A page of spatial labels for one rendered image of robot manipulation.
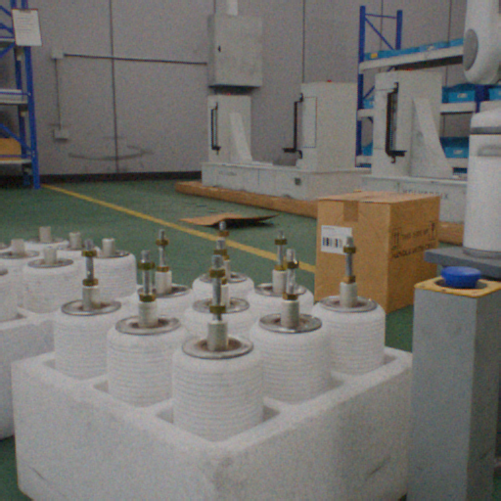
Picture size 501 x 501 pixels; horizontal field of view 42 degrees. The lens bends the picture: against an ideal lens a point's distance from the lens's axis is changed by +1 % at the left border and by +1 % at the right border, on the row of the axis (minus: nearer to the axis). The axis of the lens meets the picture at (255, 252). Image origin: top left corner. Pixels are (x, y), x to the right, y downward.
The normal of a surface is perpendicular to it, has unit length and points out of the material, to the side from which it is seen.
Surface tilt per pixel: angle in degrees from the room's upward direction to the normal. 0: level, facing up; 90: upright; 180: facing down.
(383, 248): 90
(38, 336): 90
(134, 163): 90
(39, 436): 90
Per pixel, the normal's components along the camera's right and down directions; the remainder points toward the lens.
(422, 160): -0.88, 0.08
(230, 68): 0.48, 0.15
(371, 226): -0.68, 0.13
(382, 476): 0.73, 0.12
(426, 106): 0.45, -0.22
